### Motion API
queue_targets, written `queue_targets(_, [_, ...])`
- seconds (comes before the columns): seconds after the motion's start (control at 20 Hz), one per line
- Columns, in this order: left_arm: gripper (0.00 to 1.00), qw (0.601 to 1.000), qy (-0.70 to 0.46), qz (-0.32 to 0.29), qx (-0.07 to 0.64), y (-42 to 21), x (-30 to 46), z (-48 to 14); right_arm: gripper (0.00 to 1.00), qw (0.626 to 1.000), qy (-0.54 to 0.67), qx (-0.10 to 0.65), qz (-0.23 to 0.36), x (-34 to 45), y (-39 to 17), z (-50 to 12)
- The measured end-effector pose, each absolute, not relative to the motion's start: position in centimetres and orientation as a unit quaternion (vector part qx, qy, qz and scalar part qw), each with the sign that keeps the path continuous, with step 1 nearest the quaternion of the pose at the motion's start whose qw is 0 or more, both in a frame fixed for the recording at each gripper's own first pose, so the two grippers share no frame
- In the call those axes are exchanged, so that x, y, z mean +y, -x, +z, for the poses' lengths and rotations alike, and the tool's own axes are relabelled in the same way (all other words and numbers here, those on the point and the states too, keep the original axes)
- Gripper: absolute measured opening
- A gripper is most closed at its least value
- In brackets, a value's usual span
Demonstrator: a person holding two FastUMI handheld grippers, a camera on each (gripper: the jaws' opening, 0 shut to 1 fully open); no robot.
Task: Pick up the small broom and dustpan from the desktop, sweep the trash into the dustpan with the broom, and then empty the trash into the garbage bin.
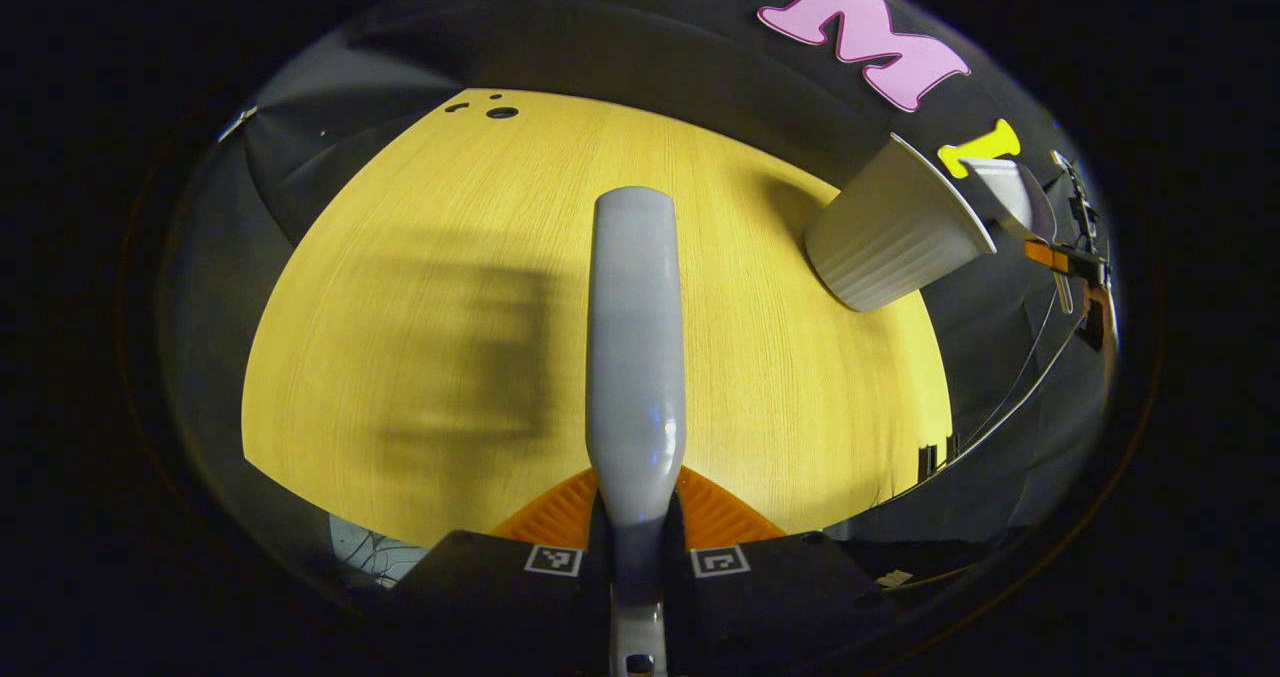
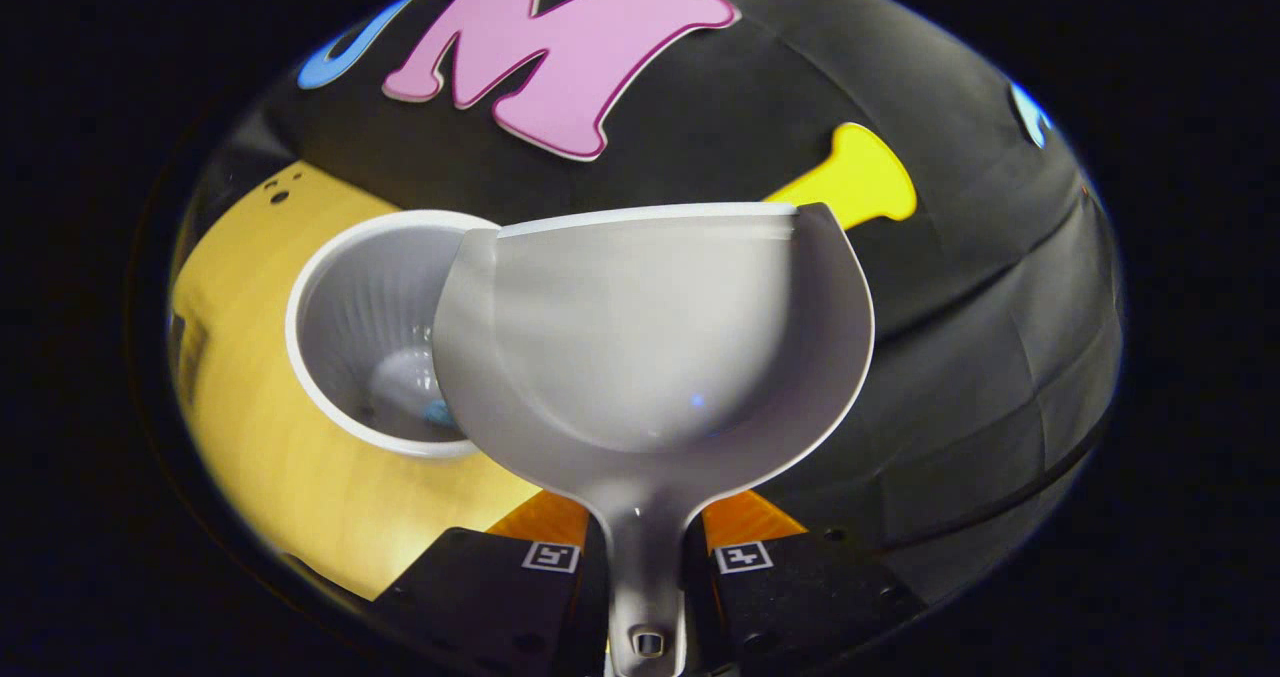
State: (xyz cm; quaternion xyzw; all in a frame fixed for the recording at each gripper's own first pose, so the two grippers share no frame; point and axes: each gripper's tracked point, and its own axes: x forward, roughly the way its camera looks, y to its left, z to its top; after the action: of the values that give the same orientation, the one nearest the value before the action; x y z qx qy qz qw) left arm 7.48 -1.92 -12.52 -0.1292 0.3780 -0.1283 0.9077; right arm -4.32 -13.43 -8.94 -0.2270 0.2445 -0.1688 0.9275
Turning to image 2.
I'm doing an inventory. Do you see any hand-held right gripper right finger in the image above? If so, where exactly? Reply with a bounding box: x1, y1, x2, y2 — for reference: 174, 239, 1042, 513
685, 490, 926, 677

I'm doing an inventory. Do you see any black backdrop cloth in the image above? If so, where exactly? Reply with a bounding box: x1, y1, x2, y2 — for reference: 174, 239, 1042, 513
170, 0, 1126, 608

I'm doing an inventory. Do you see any grey plastic dustpan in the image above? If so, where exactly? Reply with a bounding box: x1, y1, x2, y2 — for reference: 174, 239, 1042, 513
430, 202, 878, 677

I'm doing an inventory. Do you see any white ribbed garbage bin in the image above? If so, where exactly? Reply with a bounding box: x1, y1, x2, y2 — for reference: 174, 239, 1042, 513
284, 209, 503, 460

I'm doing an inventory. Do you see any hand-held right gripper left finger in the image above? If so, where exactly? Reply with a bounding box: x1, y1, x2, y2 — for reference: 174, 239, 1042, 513
370, 490, 613, 677

